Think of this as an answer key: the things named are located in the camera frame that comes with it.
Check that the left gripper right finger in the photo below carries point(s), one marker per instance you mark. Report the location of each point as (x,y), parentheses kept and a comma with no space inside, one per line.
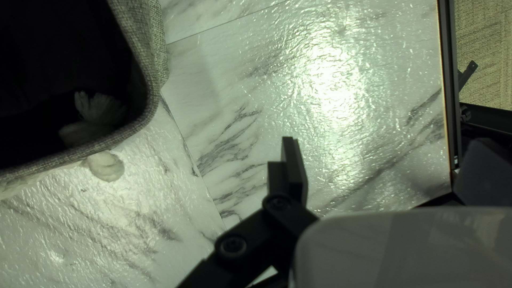
(488,172)

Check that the grey fabric basket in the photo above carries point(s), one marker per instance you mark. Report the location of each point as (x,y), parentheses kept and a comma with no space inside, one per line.
(148,48)

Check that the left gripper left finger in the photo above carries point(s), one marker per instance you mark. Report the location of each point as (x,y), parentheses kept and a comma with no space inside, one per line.
(288,180)

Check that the black frame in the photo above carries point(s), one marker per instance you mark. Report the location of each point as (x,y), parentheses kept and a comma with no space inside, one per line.
(448,80)

